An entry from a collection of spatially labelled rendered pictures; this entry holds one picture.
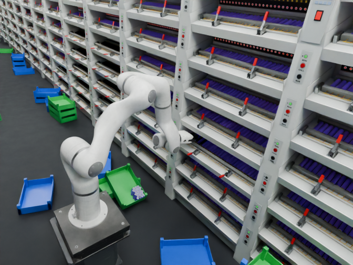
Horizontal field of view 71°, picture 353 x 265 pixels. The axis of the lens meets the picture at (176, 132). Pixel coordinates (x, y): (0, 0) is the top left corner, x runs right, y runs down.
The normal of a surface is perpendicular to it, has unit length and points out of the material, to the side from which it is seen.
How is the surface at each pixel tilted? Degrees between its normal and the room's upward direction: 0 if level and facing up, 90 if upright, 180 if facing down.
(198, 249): 0
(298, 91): 90
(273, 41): 110
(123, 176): 25
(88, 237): 4
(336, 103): 20
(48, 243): 0
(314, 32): 90
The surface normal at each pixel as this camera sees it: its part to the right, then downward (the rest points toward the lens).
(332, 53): -0.75, 0.52
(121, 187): 0.35, -0.62
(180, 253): 0.09, -0.88
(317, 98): -0.18, -0.75
